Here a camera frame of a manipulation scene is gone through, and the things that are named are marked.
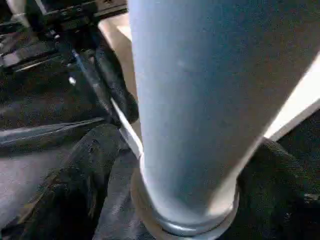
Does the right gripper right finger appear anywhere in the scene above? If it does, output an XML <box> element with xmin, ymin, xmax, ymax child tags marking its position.
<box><xmin>236</xmin><ymin>138</ymin><xmax>320</xmax><ymax>240</ymax></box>

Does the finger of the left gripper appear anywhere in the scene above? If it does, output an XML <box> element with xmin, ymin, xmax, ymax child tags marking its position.
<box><xmin>95</xmin><ymin>48</ymin><xmax>140</xmax><ymax>125</ymax></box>

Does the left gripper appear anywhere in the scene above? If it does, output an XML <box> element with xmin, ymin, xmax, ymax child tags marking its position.
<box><xmin>0</xmin><ymin>0</ymin><xmax>129</xmax><ymax>126</ymax></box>

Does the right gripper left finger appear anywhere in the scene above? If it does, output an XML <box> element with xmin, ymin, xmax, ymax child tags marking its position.
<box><xmin>19</xmin><ymin>123</ymin><xmax>131</xmax><ymax>240</ymax></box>

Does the white plastic table leg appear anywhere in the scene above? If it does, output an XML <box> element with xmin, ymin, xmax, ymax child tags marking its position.
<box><xmin>126</xmin><ymin>0</ymin><xmax>320</xmax><ymax>238</ymax></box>

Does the white plastic table top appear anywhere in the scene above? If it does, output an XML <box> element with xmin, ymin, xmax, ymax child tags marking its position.
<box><xmin>96</xmin><ymin>18</ymin><xmax>320</xmax><ymax>240</ymax></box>

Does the black mat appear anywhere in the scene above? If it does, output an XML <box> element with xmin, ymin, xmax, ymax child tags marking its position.
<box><xmin>0</xmin><ymin>69</ymin><xmax>320</xmax><ymax>240</ymax></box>

